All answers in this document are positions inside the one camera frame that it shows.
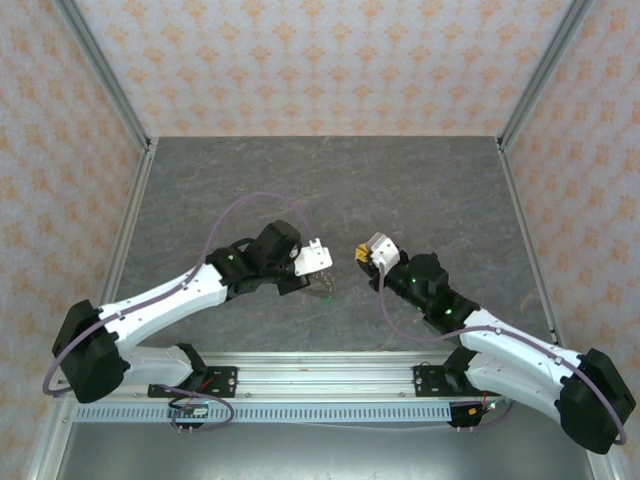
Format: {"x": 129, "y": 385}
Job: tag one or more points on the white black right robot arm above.
{"x": 520, "y": 360}

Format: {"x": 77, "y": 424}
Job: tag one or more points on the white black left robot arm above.
{"x": 170, "y": 300}

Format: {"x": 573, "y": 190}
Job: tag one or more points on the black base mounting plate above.
{"x": 222, "y": 382}
{"x": 425, "y": 385}

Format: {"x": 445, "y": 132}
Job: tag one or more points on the small circuit board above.
{"x": 475, "y": 411}
{"x": 192, "y": 411}

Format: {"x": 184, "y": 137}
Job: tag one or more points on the grey metal panel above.
{"x": 325, "y": 455}

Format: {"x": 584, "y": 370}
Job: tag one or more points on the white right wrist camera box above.
{"x": 385, "y": 247}

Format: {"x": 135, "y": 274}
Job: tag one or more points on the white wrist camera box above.
{"x": 385, "y": 247}
{"x": 315, "y": 260}

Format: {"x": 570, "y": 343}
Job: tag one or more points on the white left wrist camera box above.
{"x": 315, "y": 260}

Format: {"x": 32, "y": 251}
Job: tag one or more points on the aluminium table side rail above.
{"x": 130, "y": 220}
{"x": 522, "y": 220}

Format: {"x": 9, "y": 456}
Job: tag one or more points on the aluminium mounting rail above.
{"x": 325, "y": 382}

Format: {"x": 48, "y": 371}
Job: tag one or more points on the aluminium frame post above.
{"x": 542, "y": 75}
{"x": 105, "y": 75}

